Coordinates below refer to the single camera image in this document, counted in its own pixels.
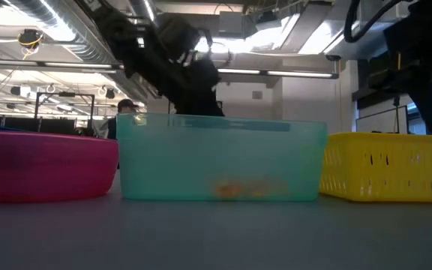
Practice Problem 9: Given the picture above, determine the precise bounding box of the large silver ventilation duct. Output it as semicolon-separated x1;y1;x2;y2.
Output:
0;0;127;68

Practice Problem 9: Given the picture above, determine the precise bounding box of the person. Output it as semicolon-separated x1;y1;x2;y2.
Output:
105;98;142;140

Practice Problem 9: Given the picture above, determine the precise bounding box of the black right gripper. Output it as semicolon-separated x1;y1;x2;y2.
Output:
358;0;432;135

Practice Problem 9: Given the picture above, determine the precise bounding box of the teal translucent plastic bin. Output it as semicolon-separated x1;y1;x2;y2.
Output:
116;112;329;203

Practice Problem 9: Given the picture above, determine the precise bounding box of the yellow slotted plastic basket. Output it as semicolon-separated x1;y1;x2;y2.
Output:
319;131;432;203

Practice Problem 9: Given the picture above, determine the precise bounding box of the black metal rack frame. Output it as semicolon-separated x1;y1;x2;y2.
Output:
34;91;96;131

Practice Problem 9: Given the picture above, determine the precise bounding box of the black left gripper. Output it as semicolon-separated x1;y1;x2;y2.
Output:
140;16;224;116

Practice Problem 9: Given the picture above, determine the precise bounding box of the orange translucent plastic pumpkin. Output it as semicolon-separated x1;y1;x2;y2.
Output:
215;182;242;199

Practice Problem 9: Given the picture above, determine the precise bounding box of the long ceiling light strip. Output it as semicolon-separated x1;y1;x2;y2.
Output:
0;61;123;71
215;67;339;79

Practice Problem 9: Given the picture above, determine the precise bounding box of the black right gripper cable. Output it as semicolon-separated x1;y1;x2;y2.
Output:
344;0;404;44

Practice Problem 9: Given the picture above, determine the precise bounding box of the small silver ventilation duct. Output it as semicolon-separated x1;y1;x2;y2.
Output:
129;0;157;23

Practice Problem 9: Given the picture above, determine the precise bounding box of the pink translucent plastic bowl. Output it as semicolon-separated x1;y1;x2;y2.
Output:
0;130;119;203

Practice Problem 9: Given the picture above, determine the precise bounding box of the grey ceiling air unit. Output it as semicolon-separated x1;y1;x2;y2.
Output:
218;10;254;37

